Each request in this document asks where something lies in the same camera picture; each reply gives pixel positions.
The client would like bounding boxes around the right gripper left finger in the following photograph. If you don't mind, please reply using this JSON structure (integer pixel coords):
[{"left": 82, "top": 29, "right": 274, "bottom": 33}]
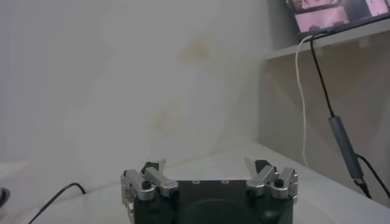
[{"left": 120, "top": 156, "right": 180, "bottom": 215}]

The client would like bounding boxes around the black cable with grey adapter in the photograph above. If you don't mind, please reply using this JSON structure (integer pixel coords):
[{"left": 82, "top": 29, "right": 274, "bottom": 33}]
[{"left": 309, "top": 30, "right": 390, "bottom": 201}]

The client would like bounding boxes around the white side table with sticker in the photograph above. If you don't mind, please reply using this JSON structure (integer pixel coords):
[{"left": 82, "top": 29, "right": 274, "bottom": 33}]
[{"left": 264, "top": 18, "right": 390, "bottom": 60}]

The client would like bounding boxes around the white hanging cable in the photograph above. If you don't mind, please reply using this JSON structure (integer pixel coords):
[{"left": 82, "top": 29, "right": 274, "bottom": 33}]
[{"left": 294, "top": 34, "right": 314, "bottom": 167}]

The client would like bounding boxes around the laptop with pink screen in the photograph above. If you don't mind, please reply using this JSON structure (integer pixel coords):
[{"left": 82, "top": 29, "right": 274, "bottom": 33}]
[{"left": 285, "top": 0, "right": 390, "bottom": 42}]

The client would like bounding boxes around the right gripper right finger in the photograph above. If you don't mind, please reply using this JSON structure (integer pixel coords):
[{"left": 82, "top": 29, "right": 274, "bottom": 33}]
[{"left": 244, "top": 155, "right": 299, "bottom": 204}]

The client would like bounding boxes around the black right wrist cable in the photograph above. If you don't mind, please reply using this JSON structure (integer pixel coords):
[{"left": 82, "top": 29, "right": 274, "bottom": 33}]
[{"left": 28, "top": 181, "right": 87, "bottom": 224}]

